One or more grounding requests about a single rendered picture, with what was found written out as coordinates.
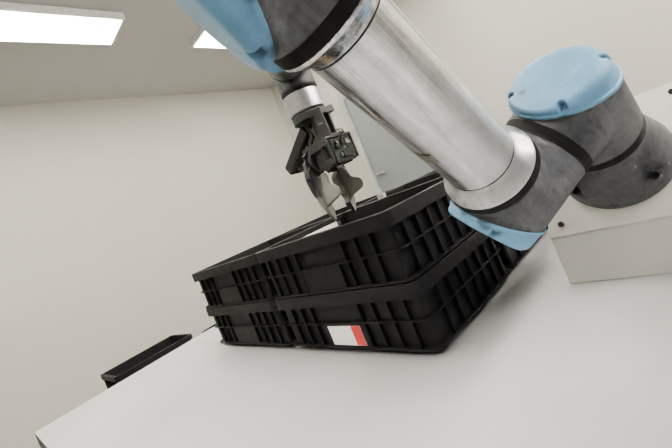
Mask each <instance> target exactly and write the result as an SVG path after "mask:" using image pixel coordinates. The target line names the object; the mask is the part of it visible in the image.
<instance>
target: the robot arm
mask: <svg viewBox="0 0 672 448"><path fill-rule="evenodd" d="M173 1H174V2H175V3H176V4H177V5H178V6H179V7H180V8H181V9H182V10H183V11H184V12H185V13H186V14H188V15H189V16H190V17H191V18H192V19H193V20H194V21H195V22H196V23H197V24H198V25H199V26H200V27H201V28H202V29H203V30H205V31H206V32H207V33H208V34H209V35H210V36H211V37H212V38H214V39H215V40H216V41H217V42H218V43H219V44H221V45H222V46H223V47H225V48H226V49H227V50H228V51H230V52H231V53H232V54H233V55H234V56H235V57H236V58H238V59H239V60H240V61H242V62H243V63H245V64H246V65H247V66H249V67H251V68H252V69H255V70H257V71H262V70H265V71H267V72H268V73H269V75H270V76H271V77H272V78H273V79H274V81H275V83H276V86H277V88H278V91H279V93H280V95H281V98H282V100H283V103H284V106H285V108H286V110H287V113H288V115H289V118H290V119H291V120H293V121H292V122H293V124H294V126H295V128H300V129H299V132H298V135H297V137H296V140H295V143H294V145H293V148H292V151H291V153H290V156H289V158H288V161H287V164H286V166H285V169H286V170H287V171H288V173H289V174H290V175H293V174H297V173H301V172H304V176H305V180H306V183H307V185H308V187H309V188H310V190H311V192H312V194H313V195H314V197H315V198H316V199H317V200H318V202H319V203H320V205H321V206H322V207H323V209H324V210H325V211H326V212H327V213H328V215H329V216H330V217H331V218H332V219H333V220H337V215H336V211H335V209H334V207H333V205H332V203H333V202H334V201H335V200H337V199H338V198H339V196H340V194H341V196H342V197H343V198H344V201H345V205H346V206H348V207H349V208H350V209H351V210H352V211H356V201H355V196H354V194H355V193H357V192H358V191H359V190H360V189H361V188H362V187H363V181H362V179H361V178H360V177H354V176H351V175H350V174H349V172H348V171H347V169H346V168H345V166H344V164H347V163H349V162H351V161H353V159H354V158H356V157H357V156H359V153H358V151H357V149H356V146H355V144H354V141H353V139H352V137H351V134H350V132H349V131H347V132H344V130H343V129H342V128H338V129H336V128H335V125H334V123H333V120H332V118H331V116H330V113H332V112H333V111H334V108H333V106H332V104H329V105H327V106H326V107H325V104H324V101H323V99H322V96H321V94H320V91H319V89H318V87H317V84H316V81H315V79H314V77H313V74H312V72H311V69H312V70H313V71H314V72H316V73H317V74H318V75H319V76H320V77H322V78H323V79H324V80H325V81H327V82H328V83H329V84H330V85H331V86H333V87H334V88H335V89H336V90H338V91H339V92H340V93H341V94H342V95H344V96H345V97H346V98H347V99H348V100H350V101H351V102H352V103H353V104H355V105H356V106H357V107H358V108H359V109H361V110H362V111H363V112H364V113H366V114H367V115H368V116H369V117H370V118H372V119H373V120H374V121H375V122H376V123H378V124H379V125H380V126H381V127H383V128H384V129H385V130H386V131H387V132H389V133H390V134H391V135H392V136H394V137H395V138H396V139H397V140H398V141H400V142H401V143H402V144H403V145H404V146H406V147H407V148H408V149H409V150H410V151H412V152H413V153H414V154H415V155H417V156H418V157H419V158H420V159H422V160H423V161H424V162H425V163H426V164H428V165H429V166H430V167H431V168H432V169H434V170H435V171H436V172H437V173H439V174H440V175H441V176H442V177H443V178H444V187H445V190H446V192H447V194H448V196H449V197H450V198H451V201H450V205H449V207H448V212H449V213H450V214H451V215H452V216H453V217H455V218H456V219H458V220H460V221H461V222H463V223H465V224H467V225H468V226H470V227H472V228H474V229H475V230H477V231H479V232H481V233H483V234H485V235H487V236H489V237H491V238H493V239H494V240H496V241H498V242H500V243H502V244H504V245H506V246H508V247H511V248H513V249H516V250H521V251H522V250H527V249H529V248H530V247H531V246H532V245H533V244H534V243H535V242H536V240H537V239H538V238H539V237H540V236H541V235H543V234H544V233H545V232H546V227H547V226H548V225H549V223H550V222H551V220H552V219H553V218H554V216H555V215H556V213H557V212H558V211H559V209H560V208H561V207H562V205H563V204H564V202H565V201H566V200H567V198H568V197H569V195H571V196H572V197H573V198H574V199H575V200H577V201H579V202H580V203H582V204H585V205H587V206H590V207H595V208H601V209H616V208H623V207H628V206H632V205H635V204H638V203H641V202H643V201H645V200H647V199H649V198H651V197H653V196H654V195H656V194H657V193H659V192H660V191H661V190H662V189H664V188H665V187H666V186H667V185H668V184H669V182H670V181H671V180H672V133H671V132H670V131H669V130H668V129H667V128H666V127H665V126H664V125H663V124H661V123H660V122H658V121H656V120H654V119H652V118H650V117H649V116H647V115H645V114H643V113H642V112H641V110H640V108H639V106H638V104H637V102H636V100H635V98H634V96H633V95H632V93H631V91H630V89H629V87H628V85H627V83H626V82H625V80H624V74H623V71H622V69H621V68H620V67H619V66H618V65H616V64H615V63H614V61H613V60H612V58H611V57H610V55H609V54H608V53H606V52H605V51H603V50H602V49H599V48H596V47H592V46H571V47H566V48H562V49H559V50H556V51H553V52H551V53H550V54H548V55H546V56H542V57H540V58H539V59H537V60H535V61H534V62H532V63H531V64H530V65H528V66H527V67H526V68H525V69H523V70H522V71H521V72H520V73H519V74H518V76H517V77H516V78H515V79H514V81H513V82H512V84H511V86H510V88H509V91H508V99H509V100H508V103H509V108H510V110H511V111H512V112H513V114H512V116H511V117H510V119H509V120H508V121H507V123H506V125H500V124H499V123H498V122H497V121H496V120H495V119H494V117H493V116H492V115H491V114H490V113H489V112H488V111H487V109H486V108H485V107H484V106H483V105H482V104H481V103H480V101H479V100H478V99H477V98H476V97H475V96H474V94H473V93H472V92H471V91H470V90H469V89H468V88H467V86H466V85H465V84H464V83H463V82H462V81H461V80H460V78H459V77H458V76H457V75H456V74H455V73H454V72H453V70H452V69H451V68H450V67H449V66H448V65H447V63H446V62H445V61H444V60H443V59H442V58H441V57H440V55H439V54H438V53H437V52H436V51H435V50H434V49H433V47H432V46H431V45H430V44H429V43H428V42H427V41H426V39H425V38H424V37H423V36H422V35H421V34H420V32H419V31H418V30H417V29H416V28H415V27H414V26H413V24H412V23H411V22H410V21H409V20H408V19H407V18H406V16H405V15H404V14H403V13H402V12H401V11H400V10H399V8H398V7H397V6H396V5H395V4H394V3H393V1H392V0H173ZM339 129H341V130H342V131H340V130H339ZM337 130H338V132H337ZM350 140H351V141H350ZM352 145H353V146H352ZM354 150H355V151H354ZM324 171H326V172H327V173H331V172H333V174H332V178H331V180H332V182H333V183H334V184H331V183H330V180H329V177H328V175H327V174H326V173H324Z"/></svg>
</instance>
